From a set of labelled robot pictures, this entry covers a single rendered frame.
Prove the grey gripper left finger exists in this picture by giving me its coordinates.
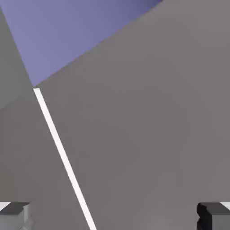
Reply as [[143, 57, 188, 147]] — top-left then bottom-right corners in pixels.
[[0, 202, 34, 230]]

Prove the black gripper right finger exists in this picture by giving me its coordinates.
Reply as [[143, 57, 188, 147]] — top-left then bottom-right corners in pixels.
[[196, 202, 230, 230]]

